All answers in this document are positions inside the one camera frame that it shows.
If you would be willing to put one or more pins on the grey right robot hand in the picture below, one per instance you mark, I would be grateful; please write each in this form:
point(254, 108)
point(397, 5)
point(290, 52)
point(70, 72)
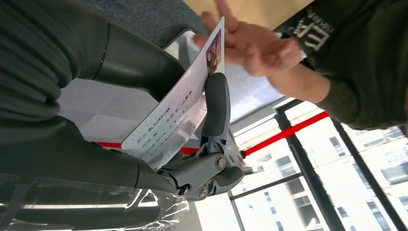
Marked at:
point(79, 165)

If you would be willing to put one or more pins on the person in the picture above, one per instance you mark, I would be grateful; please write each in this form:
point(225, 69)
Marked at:
point(366, 63)

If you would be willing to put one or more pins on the light wood desk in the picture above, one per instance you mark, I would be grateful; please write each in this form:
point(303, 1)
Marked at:
point(274, 12)

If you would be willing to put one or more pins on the red barrier strip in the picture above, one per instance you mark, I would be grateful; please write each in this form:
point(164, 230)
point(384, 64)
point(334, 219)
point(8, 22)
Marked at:
point(287, 132)

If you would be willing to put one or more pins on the black window frame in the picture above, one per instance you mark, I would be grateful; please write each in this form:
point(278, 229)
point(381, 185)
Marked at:
point(306, 169)

